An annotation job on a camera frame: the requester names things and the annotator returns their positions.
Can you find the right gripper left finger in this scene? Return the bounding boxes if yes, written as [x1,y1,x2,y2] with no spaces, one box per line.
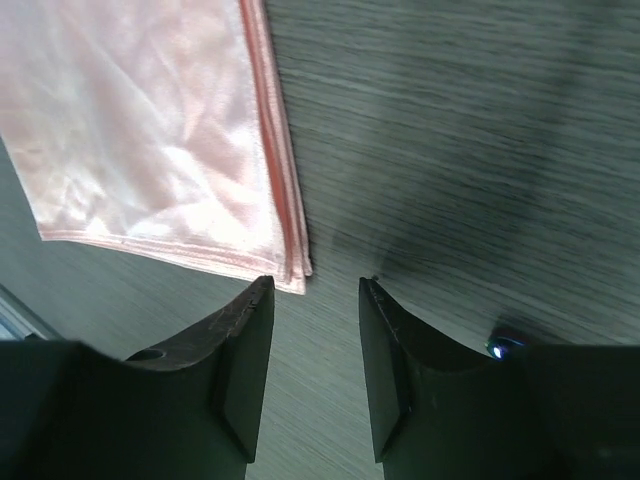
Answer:
[1,276,275,479]

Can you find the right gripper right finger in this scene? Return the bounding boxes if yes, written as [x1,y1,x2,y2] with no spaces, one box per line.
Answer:
[358,278,639,479]

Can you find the pink satin napkin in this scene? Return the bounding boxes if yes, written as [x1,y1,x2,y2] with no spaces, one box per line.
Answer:
[1,1,312,294]

